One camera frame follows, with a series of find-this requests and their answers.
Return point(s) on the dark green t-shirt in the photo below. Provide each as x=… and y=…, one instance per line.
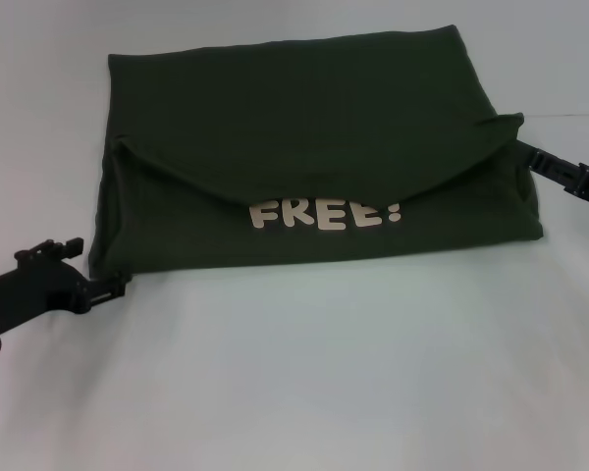
x=299, y=122

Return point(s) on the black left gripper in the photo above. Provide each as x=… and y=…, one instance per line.
x=39, y=289

